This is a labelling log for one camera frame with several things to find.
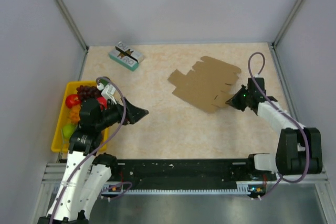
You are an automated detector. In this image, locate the orange bumpy fruit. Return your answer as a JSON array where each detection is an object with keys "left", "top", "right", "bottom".
[{"left": 68, "top": 105, "right": 81, "bottom": 124}]

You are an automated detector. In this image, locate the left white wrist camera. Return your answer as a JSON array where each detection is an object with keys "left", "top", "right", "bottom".
[{"left": 96, "top": 77, "right": 117, "bottom": 104}]

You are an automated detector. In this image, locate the dark purple grape bunch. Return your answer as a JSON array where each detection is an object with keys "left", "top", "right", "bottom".
[{"left": 76, "top": 86, "right": 101, "bottom": 102}]

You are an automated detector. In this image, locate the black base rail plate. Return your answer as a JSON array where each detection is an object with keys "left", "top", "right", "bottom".
[{"left": 108, "top": 158, "right": 276, "bottom": 190}]

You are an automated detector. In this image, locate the brown cardboard box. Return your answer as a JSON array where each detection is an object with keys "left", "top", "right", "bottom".
[{"left": 168, "top": 56, "right": 241, "bottom": 113}]

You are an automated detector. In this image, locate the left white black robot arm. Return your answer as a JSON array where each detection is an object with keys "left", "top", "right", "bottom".
[{"left": 38, "top": 98, "right": 149, "bottom": 223}]

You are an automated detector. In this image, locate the grey slotted cable duct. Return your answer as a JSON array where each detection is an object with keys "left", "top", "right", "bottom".
[{"left": 52, "top": 182, "right": 263, "bottom": 196}]

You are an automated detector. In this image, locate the red apple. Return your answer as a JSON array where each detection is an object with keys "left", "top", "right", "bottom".
[{"left": 65, "top": 94, "right": 81, "bottom": 109}]

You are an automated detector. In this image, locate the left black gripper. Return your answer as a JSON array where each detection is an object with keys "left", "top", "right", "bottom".
[{"left": 96, "top": 96, "right": 149, "bottom": 130}]

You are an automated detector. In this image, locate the white teal printed carton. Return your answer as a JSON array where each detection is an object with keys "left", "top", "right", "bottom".
[{"left": 109, "top": 41, "right": 144, "bottom": 71}]

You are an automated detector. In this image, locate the green lime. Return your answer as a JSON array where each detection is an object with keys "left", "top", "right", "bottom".
[{"left": 61, "top": 123, "right": 77, "bottom": 140}]

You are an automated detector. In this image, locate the yellow plastic tray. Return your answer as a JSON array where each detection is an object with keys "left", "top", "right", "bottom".
[{"left": 51, "top": 81, "right": 96, "bottom": 153}]

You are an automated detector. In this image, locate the red tomato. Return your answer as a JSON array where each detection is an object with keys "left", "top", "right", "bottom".
[{"left": 96, "top": 97, "right": 108, "bottom": 110}]

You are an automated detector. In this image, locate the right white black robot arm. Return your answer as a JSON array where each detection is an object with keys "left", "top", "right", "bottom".
[{"left": 226, "top": 78, "right": 323, "bottom": 180}]

